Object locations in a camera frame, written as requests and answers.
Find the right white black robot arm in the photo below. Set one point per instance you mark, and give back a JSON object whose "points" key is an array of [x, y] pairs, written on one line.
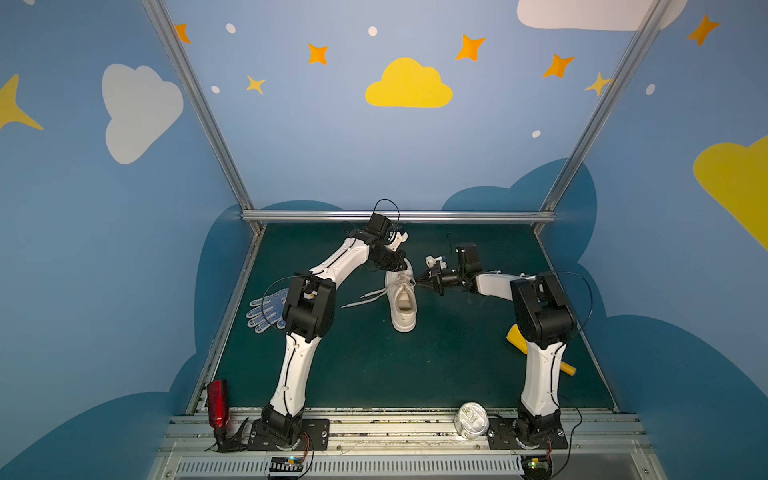
{"points": [[544, 319]]}

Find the blue dotted work glove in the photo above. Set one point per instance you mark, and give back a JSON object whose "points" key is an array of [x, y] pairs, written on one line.
{"points": [[267, 312]]}

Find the right small circuit board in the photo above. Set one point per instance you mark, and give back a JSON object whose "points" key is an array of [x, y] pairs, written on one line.
{"points": [[536, 468]]}

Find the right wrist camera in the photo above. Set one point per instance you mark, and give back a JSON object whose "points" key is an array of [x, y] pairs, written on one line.
{"points": [[438, 262]]}

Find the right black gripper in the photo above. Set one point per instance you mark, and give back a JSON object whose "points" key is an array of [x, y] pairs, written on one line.
{"points": [[441, 279]]}

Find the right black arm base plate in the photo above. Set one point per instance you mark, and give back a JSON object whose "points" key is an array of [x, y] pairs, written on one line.
{"points": [[527, 434]]}

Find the white sneaker shoe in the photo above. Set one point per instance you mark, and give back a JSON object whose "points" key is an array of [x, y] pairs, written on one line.
{"points": [[400, 292]]}

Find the red bottle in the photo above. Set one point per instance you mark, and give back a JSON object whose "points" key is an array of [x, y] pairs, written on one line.
{"points": [[217, 405]]}

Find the left small circuit board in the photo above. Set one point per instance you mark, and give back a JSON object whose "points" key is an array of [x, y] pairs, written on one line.
{"points": [[290, 467]]}

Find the aluminium front rail base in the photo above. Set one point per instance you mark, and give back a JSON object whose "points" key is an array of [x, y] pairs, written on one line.
{"points": [[416, 444]]}

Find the aluminium frame right post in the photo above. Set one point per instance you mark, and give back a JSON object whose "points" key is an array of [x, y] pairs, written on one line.
{"points": [[637, 49]]}

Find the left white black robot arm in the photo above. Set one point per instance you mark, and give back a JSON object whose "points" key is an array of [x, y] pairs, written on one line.
{"points": [[309, 313]]}

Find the small circuit board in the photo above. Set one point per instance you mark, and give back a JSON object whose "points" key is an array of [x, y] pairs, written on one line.
{"points": [[290, 467], [536, 468]]}

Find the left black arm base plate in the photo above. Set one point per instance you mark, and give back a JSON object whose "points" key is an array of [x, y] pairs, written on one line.
{"points": [[309, 433]]}

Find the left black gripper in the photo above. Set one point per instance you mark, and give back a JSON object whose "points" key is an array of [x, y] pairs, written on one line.
{"points": [[392, 259]]}

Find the yellow plastic scoop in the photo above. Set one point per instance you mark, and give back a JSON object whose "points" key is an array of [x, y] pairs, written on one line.
{"points": [[515, 338]]}

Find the aluminium frame left post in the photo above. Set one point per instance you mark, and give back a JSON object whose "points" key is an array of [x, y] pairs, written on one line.
{"points": [[161, 20]]}

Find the white shoelace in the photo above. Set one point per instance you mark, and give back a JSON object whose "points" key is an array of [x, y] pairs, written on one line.
{"points": [[367, 298]]}

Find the aluminium frame post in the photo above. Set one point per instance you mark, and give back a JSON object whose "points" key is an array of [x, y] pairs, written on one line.
{"points": [[161, 20], [637, 49]]}

